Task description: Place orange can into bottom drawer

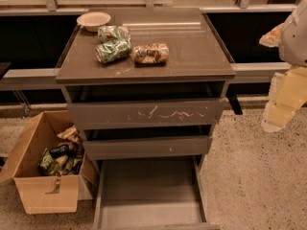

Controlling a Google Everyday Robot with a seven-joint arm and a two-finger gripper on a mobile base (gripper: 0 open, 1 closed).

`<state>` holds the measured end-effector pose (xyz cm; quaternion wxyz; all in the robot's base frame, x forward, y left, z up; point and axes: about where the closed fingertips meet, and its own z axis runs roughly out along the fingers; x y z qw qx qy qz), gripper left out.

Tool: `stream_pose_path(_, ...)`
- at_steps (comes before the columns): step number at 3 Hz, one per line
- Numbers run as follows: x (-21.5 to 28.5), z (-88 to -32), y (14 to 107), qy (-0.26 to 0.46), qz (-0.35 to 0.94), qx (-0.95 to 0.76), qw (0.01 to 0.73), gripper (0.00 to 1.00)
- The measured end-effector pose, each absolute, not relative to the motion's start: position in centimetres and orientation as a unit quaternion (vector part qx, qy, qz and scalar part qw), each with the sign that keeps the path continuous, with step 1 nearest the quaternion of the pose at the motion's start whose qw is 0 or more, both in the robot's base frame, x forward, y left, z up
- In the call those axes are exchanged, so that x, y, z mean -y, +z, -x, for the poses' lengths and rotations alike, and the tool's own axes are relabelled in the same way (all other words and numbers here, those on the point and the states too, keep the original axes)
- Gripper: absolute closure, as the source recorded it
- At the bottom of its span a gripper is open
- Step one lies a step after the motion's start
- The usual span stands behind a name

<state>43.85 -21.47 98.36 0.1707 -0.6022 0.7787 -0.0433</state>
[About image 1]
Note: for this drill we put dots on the orange crushed can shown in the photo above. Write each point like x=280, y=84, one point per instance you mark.
x=151, y=53

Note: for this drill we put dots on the cardboard box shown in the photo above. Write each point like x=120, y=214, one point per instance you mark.
x=46, y=194

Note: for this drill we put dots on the tan snack wrapper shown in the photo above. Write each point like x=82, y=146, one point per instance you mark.
x=71, y=134

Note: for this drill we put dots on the top grey drawer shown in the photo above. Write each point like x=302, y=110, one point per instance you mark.
x=171, y=104

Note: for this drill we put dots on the grey drawer cabinet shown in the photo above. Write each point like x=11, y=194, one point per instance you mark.
x=195, y=55

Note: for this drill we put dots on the green snack bag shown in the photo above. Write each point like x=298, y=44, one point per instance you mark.
x=50, y=166

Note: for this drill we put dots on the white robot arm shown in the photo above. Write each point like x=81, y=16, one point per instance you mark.
x=292, y=47

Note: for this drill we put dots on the grey drawer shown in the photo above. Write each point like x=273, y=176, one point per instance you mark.
x=171, y=104
x=151, y=194
x=123, y=143

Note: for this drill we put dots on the beige paper bowl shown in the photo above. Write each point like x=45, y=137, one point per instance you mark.
x=92, y=21

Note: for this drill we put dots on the metal window railing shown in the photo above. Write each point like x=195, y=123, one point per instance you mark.
x=153, y=2

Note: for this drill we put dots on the green crushed can front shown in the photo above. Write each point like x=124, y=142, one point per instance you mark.
x=113, y=50

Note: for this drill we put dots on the bottom grey drawer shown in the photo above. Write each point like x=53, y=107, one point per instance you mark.
x=151, y=194

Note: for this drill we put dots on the middle grey drawer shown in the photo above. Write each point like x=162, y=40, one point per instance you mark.
x=123, y=143

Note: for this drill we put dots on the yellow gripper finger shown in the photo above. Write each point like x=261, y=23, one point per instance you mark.
x=280, y=108
x=272, y=38

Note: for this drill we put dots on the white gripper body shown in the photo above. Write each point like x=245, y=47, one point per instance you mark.
x=295, y=37

